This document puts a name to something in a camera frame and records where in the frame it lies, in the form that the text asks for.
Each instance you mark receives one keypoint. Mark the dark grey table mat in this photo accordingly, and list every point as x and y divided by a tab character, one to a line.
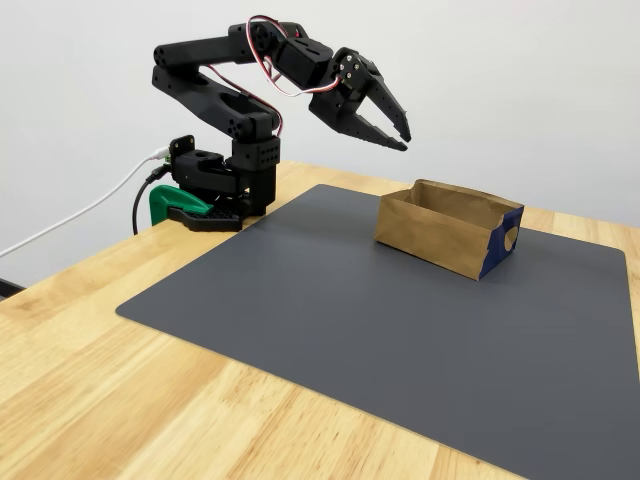
300	300

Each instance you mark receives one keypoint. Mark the black controller board mount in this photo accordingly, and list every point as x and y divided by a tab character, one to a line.
182	147

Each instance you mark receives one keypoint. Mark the brown paper box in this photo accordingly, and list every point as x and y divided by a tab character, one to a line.
430	240

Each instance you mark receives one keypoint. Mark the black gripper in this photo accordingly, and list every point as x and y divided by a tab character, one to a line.
344	98

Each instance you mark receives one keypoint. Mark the green table clamp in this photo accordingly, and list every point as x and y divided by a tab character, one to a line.
162	200

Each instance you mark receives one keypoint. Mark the black furniture piece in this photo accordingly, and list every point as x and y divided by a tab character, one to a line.
7	287

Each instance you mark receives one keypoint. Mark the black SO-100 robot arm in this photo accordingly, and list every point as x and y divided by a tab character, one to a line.
200	50

